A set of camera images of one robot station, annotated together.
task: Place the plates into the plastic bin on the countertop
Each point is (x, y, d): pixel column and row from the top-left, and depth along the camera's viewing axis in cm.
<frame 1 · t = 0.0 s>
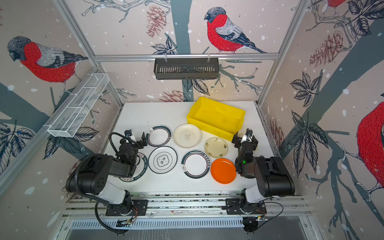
left hand: (134, 133, 89), fingers open
right hand: (244, 135, 89), fingers open
yellow plastic bin: (218, 119, 111), point 2 cm above the table
plain cream plate: (187, 135, 103), on the table
cream plate with black characters: (216, 147, 99), on the table
orange plate: (223, 171, 89), on the table
green red rimmed white plate: (196, 164, 90), on the table

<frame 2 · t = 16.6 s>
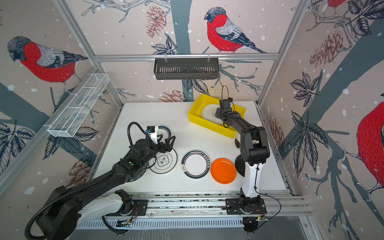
left hand: (168, 136, 78), fingers open
right hand: (223, 113, 101), fingers open
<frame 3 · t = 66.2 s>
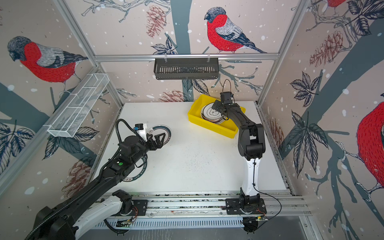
left hand: (158, 134, 77), fingers open
right hand: (219, 108, 102), fingers open
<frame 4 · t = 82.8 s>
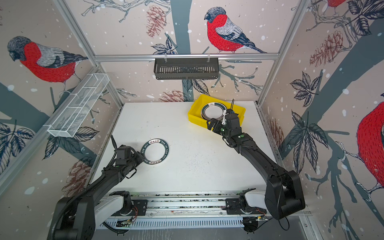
left hand: (140, 156, 89), fingers open
right hand: (211, 124, 84), fingers open
